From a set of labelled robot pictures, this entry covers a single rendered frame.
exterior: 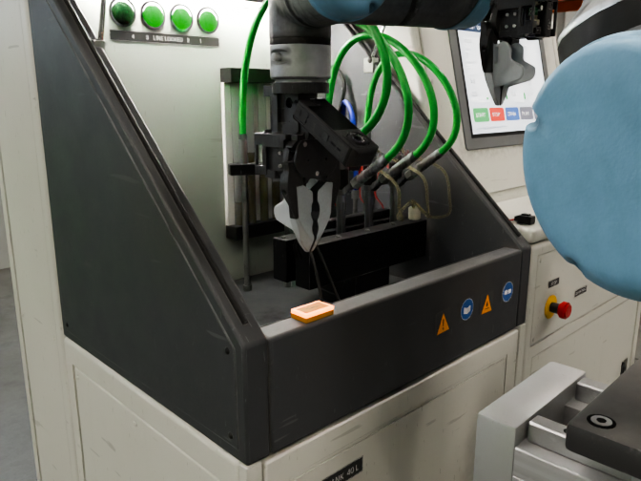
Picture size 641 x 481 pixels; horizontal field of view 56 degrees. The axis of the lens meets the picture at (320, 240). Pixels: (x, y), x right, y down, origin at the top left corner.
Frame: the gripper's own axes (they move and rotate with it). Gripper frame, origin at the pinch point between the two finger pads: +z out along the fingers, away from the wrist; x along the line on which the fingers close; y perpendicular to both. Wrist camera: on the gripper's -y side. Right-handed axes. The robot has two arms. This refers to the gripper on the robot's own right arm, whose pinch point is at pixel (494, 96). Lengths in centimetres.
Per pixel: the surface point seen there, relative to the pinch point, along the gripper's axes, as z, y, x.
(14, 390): 123, -211, -17
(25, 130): 6, -69, -47
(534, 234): 26.0, -3.3, 23.7
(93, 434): 61, -51, -47
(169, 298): 26, -19, -47
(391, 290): 28.3, -4.7, -17.9
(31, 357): 55, -81, -47
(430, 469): 63, -3, -8
